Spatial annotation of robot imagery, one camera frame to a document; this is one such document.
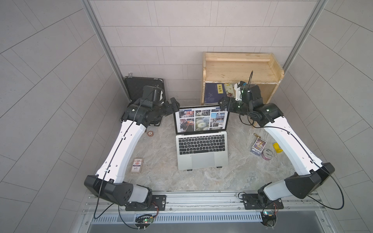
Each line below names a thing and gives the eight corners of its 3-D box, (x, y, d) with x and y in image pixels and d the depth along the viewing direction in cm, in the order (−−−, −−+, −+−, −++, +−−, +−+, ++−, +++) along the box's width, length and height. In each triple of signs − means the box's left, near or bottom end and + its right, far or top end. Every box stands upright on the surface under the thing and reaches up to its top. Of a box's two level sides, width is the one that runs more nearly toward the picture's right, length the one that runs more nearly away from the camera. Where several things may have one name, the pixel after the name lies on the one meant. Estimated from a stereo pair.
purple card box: (249, 151, 91) (251, 148, 88) (255, 140, 96) (258, 137, 93) (258, 156, 89) (261, 154, 86) (264, 145, 94) (267, 142, 91)
